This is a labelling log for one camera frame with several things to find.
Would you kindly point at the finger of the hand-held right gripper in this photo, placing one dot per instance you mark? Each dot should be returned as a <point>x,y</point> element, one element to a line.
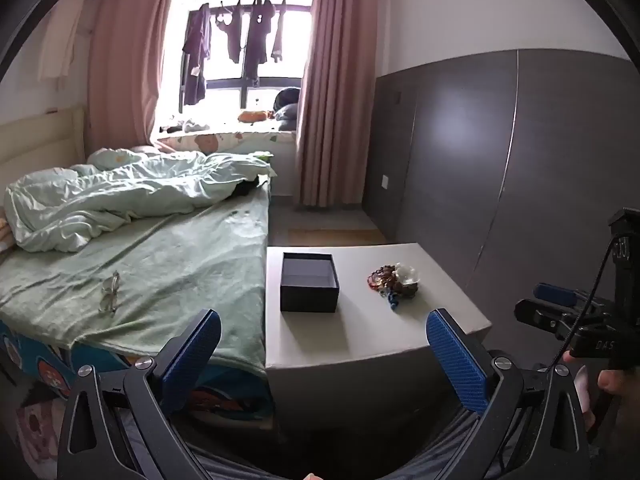
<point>552,292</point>
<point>537,312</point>

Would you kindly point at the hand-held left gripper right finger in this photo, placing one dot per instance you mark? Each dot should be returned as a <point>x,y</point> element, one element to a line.
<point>457,360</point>

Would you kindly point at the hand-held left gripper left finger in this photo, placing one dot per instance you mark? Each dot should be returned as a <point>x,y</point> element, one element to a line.
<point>192,355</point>

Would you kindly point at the pile of beaded jewelry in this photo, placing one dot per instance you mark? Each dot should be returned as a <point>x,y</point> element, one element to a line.
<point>395,282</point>

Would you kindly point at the black jewelry box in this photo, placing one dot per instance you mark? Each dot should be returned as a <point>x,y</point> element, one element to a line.
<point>310,300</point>

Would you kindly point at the person's right hand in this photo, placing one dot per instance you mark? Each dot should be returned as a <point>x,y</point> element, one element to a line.
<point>617,387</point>

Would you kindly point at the blue cartoon printed bed side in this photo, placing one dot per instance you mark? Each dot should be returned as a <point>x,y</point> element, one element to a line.
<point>235,385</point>

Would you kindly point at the green bed sheet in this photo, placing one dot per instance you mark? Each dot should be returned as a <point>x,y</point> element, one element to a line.
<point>175,270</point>

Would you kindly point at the eyeglasses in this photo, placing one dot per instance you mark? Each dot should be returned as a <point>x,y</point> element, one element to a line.
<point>107,304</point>

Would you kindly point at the white low table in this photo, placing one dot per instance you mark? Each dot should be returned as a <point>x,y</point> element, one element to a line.
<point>360,330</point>

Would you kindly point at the flat cardboard sheet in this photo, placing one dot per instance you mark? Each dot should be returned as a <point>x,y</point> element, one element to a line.
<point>340,236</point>

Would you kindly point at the light green duvet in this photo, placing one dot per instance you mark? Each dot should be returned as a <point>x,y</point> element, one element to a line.
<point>125,195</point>

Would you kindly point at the black garment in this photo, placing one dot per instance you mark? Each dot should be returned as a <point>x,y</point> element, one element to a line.
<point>245,187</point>

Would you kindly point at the small green cloth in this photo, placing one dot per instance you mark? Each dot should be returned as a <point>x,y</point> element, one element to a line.
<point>264,158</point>

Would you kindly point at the printed window seat cushion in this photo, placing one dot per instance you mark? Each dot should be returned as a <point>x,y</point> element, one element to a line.
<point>225,141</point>

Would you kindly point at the orange plush toy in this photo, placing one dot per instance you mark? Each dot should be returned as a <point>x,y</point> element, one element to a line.
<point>252,116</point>

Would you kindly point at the beige bed headboard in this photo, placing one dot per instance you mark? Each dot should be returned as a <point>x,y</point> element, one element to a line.
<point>40,140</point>

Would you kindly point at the dark plush pillow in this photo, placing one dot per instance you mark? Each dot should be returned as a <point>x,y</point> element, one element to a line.
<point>287,105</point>

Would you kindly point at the clothes hanging at window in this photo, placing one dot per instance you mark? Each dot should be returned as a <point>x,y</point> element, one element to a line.
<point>225,84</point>

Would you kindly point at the dark hanging shirt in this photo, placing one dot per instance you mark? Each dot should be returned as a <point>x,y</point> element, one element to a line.
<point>195,60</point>

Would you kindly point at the pink curtain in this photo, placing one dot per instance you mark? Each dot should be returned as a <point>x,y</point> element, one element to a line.
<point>340,85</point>
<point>125,60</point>

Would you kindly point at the dark hanging trousers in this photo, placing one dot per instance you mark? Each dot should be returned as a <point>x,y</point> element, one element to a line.
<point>257,40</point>

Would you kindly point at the cream hanging cloth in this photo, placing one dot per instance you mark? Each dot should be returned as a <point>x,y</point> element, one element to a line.
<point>60,35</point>

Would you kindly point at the white wall socket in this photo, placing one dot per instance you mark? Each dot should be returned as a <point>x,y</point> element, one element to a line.
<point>385,181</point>

